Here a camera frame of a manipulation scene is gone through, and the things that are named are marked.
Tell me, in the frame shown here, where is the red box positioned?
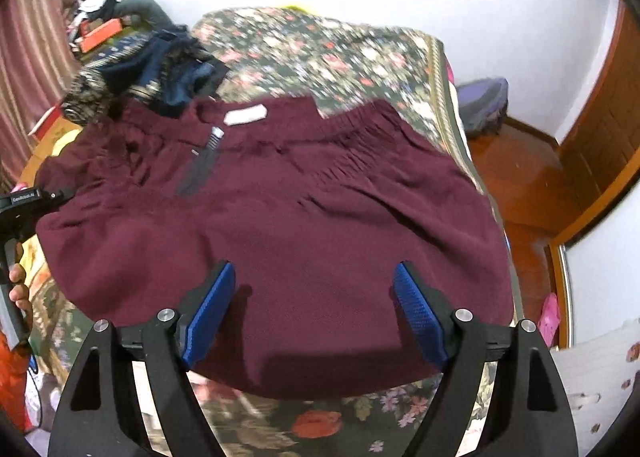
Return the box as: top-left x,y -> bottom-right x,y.
29,106 -> 65,139

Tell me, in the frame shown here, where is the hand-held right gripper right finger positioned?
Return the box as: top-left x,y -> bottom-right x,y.
392,261 -> 579,457

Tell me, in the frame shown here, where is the maroon button shirt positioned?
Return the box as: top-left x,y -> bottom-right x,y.
37,97 -> 517,402

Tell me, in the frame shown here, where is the navy patterned sweater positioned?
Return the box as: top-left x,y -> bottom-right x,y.
60,32 -> 221,127

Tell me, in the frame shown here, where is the pink slipper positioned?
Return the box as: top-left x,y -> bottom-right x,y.
536,292 -> 562,349

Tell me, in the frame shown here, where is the grey backpack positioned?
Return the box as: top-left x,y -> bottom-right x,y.
454,78 -> 511,139

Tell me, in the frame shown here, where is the floral bed blanket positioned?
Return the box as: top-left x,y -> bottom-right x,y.
22,6 -> 528,457

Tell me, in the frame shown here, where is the yellow cloth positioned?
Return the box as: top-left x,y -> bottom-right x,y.
20,130 -> 88,188

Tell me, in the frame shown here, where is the striped red curtain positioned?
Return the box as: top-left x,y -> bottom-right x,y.
0,0 -> 87,193

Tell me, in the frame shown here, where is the white stickered appliance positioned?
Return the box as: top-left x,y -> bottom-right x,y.
550,316 -> 640,457

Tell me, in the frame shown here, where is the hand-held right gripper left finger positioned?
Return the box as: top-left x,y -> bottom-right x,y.
47,259 -> 237,457

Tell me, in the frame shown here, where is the orange box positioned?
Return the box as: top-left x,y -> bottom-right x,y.
79,20 -> 124,54

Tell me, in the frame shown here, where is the wooden door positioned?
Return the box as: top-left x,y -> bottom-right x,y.
552,0 -> 640,245

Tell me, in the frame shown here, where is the person's left hand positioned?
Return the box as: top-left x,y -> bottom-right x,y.
7,262 -> 35,345

